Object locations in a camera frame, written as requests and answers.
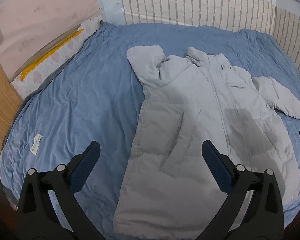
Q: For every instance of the floral mattress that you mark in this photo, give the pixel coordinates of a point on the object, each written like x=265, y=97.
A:
x=39, y=69

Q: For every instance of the pale blue plastic sheet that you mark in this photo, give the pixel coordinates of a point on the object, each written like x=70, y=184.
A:
x=112, y=11

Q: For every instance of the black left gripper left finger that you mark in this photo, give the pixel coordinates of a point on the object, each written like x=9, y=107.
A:
x=47, y=206

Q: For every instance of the blue bed sheet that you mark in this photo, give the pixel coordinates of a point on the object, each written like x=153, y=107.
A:
x=96, y=96

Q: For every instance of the light grey down jacket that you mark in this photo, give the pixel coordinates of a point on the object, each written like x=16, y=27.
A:
x=168, y=191

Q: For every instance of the white fabric care label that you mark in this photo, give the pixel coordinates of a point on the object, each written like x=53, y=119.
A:
x=35, y=146

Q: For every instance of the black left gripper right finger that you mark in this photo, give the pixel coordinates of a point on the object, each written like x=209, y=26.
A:
x=253, y=208

